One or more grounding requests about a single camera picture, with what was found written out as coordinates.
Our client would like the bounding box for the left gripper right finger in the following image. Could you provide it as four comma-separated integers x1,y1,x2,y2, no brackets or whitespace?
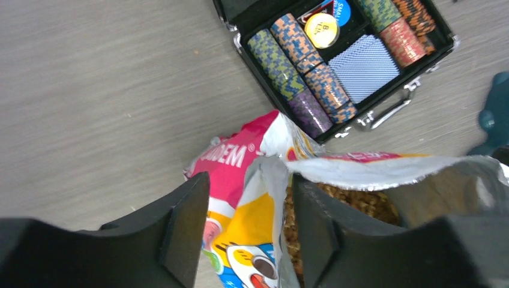
292,175,508,287

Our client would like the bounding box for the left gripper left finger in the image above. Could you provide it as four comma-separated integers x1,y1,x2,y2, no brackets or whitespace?
1,172,209,287

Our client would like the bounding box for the pet food bag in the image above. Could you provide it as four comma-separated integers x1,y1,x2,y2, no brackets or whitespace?
184,111,508,287

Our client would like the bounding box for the teal double pet bowl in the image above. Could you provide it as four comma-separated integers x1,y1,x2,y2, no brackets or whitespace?
467,71,508,156

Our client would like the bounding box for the black poker chip case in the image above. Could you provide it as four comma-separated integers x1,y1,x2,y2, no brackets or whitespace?
214,1,459,144

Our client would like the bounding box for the blue playing card deck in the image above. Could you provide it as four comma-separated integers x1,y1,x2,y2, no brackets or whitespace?
328,35,400,104

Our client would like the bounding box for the yellow dealer button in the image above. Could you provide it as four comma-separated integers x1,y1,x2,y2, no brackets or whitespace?
304,13,340,49

